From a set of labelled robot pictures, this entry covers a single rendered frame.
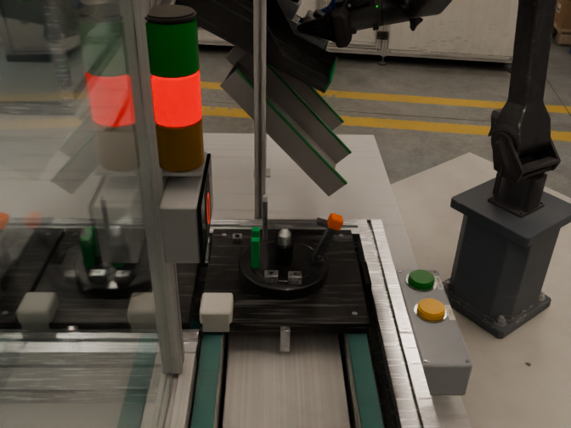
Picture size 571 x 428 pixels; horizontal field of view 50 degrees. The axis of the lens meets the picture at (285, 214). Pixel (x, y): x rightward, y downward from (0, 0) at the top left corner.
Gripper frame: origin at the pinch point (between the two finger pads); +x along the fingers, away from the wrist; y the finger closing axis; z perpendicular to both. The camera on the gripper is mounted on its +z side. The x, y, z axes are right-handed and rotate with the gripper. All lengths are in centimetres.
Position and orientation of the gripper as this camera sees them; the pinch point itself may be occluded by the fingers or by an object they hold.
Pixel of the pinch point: (317, 21)
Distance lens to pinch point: 121.1
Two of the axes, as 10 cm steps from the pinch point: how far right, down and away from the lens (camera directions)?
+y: -1.5, 5.3, -8.3
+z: -2.2, -8.4, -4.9
